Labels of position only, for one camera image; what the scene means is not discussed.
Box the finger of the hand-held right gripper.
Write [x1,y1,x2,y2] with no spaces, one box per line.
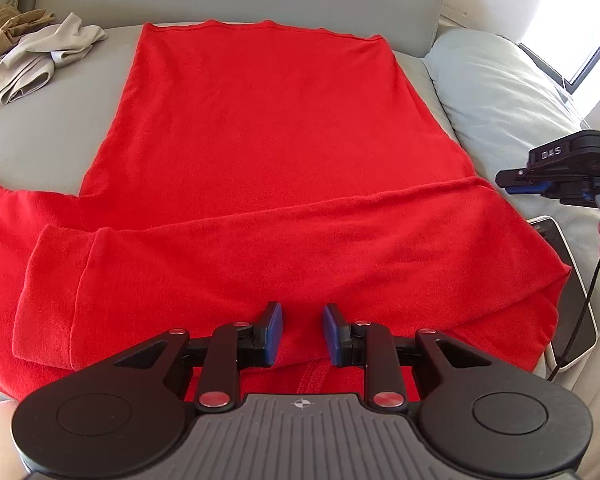
[496,166,551,196]

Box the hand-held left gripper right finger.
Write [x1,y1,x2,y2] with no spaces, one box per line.
[322,302,497,412]

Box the red long-sleeve shirt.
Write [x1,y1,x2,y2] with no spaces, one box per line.
[0,20,573,411]

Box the beige crumpled garment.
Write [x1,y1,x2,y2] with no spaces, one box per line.
[0,12,108,106]

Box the smartphone with white case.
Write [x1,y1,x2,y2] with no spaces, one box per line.
[526,215,599,373]

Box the black cable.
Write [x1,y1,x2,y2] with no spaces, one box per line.
[547,255,600,381]

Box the light grey large cushion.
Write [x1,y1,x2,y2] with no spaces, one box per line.
[422,27,600,321]

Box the tan crumpled garment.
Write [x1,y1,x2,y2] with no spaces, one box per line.
[0,5,56,61]

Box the window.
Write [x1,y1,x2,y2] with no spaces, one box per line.
[517,0,600,95]

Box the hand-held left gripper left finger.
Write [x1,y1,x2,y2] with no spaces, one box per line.
[109,301,285,412]

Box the grey sofa bed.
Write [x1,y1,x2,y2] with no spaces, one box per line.
[0,0,600,411]

